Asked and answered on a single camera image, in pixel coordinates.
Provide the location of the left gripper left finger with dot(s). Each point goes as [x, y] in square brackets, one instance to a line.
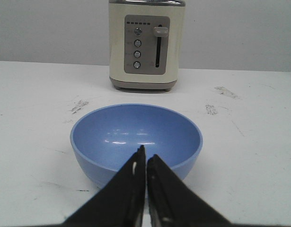
[120, 203]

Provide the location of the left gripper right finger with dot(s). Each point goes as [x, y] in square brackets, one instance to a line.
[173, 204]

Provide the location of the cream two-slot toaster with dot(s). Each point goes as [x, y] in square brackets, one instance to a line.
[144, 43]

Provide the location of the blue bowl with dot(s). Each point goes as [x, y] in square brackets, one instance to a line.
[104, 139]

